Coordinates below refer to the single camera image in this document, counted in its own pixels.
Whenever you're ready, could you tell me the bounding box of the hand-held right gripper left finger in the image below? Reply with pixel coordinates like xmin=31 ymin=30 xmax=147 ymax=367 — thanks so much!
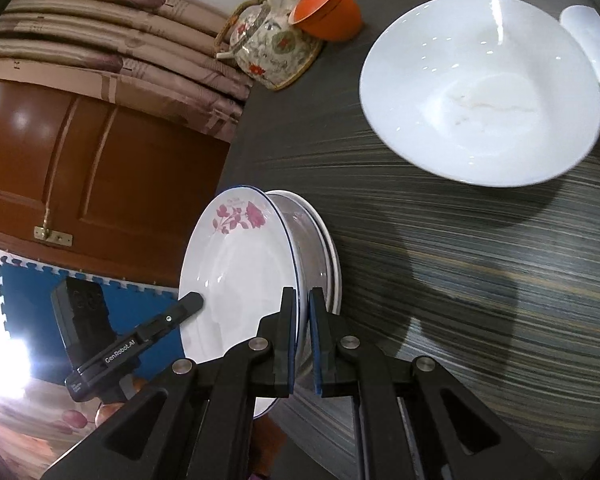
xmin=40 ymin=286 xmax=301 ymax=480

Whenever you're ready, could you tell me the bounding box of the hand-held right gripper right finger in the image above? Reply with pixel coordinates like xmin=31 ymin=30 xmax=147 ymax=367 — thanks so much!
xmin=307 ymin=287 xmax=563 ymax=480

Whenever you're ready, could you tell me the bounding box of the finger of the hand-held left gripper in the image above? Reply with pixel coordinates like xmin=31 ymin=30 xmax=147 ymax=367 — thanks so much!
xmin=132 ymin=292 xmax=205 ymax=345

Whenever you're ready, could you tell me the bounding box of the white plate with pink flowers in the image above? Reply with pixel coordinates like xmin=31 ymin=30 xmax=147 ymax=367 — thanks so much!
xmin=179 ymin=185 xmax=303 ymax=418

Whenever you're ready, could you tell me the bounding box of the large white bowl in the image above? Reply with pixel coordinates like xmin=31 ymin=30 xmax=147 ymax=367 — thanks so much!
xmin=358 ymin=0 xmax=600 ymax=188

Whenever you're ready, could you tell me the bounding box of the blue foam puzzle mat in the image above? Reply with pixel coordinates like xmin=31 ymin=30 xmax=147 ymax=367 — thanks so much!
xmin=0 ymin=255 xmax=186 ymax=386

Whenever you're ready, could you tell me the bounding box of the brass door latch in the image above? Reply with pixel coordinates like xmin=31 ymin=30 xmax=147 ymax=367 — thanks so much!
xmin=33 ymin=205 xmax=74 ymax=247

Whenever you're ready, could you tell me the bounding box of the floral printed blanket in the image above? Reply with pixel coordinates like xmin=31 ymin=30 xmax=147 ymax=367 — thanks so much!
xmin=0 ymin=380 xmax=106 ymax=480

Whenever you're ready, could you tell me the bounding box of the brown wooden door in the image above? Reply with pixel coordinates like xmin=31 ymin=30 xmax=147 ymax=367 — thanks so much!
xmin=0 ymin=77 xmax=231 ymax=291

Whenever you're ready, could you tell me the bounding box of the floral ceramic teapot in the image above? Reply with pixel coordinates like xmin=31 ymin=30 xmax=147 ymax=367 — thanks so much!
xmin=215 ymin=0 xmax=321 ymax=88

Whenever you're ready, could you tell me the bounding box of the beige striped curtain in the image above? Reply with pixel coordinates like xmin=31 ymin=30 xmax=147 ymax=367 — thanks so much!
xmin=0 ymin=0 xmax=253 ymax=143

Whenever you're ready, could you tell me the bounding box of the orange cup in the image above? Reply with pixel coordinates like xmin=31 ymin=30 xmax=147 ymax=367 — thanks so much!
xmin=288 ymin=0 xmax=365 ymax=42

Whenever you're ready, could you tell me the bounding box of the small white bowl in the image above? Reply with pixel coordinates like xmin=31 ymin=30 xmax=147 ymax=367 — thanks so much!
xmin=560 ymin=5 xmax=600 ymax=106

